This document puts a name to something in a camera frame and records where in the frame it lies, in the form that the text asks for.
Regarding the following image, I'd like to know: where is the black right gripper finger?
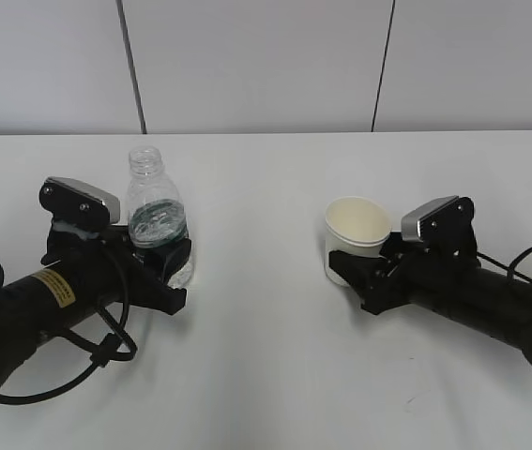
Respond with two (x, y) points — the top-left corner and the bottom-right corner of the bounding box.
(328, 250), (383, 292)
(380, 232), (404, 258)

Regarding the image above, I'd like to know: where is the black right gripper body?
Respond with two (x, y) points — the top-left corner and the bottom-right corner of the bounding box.
(357, 242), (477, 314)

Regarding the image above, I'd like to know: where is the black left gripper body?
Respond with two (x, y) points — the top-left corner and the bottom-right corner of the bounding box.
(41, 222), (187, 315)

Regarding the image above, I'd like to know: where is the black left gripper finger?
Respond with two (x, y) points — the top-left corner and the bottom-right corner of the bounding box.
(100, 225), (129, 244)
(135, 237), (193, 286)

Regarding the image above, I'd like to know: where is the white paper cup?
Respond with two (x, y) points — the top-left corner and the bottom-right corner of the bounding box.
(325, 196), (392, 247)
(325, 234), (386, 287)

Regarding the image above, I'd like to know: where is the clear water bottle green label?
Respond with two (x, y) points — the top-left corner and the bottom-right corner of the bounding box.
(126, 146), (194, 289)

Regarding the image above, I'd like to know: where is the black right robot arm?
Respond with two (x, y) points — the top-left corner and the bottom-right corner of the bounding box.
(328, 233), (532, 367)

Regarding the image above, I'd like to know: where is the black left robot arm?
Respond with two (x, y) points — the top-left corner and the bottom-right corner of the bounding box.
(0, 225), (191, 406)

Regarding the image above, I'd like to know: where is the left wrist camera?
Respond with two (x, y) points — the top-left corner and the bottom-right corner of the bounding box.
(38, 176), (121, 233)

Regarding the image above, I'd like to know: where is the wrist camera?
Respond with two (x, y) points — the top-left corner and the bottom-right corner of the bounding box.
(401, 195), (478, 258)
(38, 176), (121, 233)

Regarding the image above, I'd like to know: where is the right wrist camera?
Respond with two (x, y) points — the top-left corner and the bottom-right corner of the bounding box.
(401, 195), (478, 258)

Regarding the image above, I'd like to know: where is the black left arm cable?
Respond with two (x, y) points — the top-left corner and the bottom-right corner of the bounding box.
(0, 238), (139, 405)

